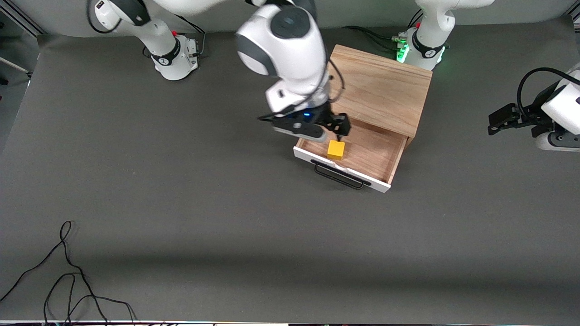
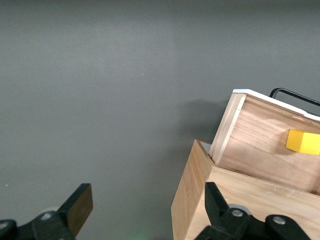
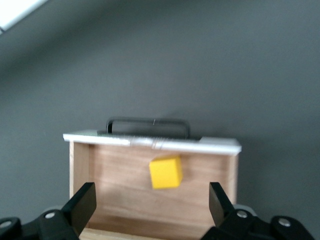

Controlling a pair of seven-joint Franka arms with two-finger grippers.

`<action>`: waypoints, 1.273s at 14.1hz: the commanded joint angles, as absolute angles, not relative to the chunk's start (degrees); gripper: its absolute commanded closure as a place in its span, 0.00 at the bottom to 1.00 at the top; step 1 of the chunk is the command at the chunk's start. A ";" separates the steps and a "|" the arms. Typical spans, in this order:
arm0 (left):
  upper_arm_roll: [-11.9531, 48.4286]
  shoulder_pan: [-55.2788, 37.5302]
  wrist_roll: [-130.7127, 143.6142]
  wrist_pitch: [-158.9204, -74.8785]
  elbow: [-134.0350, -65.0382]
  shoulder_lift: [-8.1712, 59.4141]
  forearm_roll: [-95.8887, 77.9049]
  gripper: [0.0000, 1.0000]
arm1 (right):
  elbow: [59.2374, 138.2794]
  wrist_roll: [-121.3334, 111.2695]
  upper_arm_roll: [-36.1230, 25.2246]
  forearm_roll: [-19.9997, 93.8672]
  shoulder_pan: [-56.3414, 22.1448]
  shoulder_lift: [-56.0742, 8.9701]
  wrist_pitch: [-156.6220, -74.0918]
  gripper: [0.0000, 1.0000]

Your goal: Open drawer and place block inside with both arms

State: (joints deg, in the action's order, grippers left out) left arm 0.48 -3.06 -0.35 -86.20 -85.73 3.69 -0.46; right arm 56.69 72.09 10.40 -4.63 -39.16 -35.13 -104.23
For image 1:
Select yellow wooden cube block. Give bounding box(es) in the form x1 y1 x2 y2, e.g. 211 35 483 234
327 140 346 160

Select white-front drawer with black handle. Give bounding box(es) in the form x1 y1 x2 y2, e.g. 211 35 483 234
293 119 408 194

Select light wooden drawer cabinet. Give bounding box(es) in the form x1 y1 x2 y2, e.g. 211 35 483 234
326 44 433 151

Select grey table cover sheet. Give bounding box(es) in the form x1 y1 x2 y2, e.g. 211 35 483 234
0 16 580 323

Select thin light rod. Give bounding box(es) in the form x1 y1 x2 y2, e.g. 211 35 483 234
0 57 33 78

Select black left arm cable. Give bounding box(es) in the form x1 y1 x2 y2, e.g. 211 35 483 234
517 68 580 115

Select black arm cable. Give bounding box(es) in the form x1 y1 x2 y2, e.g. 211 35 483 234
86 0 346 122
517 68 580 115

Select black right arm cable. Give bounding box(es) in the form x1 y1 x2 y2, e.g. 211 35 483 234
86 0 346 122

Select black left arm base cables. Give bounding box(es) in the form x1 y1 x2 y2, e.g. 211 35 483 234
342 9 424 50

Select black arm base cables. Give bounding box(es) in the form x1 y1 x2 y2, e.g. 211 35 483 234
342 9 424 50
169 14 207 57

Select black right arm base cables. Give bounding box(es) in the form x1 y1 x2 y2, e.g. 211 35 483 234
169 14 207 57

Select thin black loose cable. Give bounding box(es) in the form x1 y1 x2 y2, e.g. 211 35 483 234
0 221 139 326

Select aluminium frame rail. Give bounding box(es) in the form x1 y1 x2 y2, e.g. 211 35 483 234
0 5 46 37

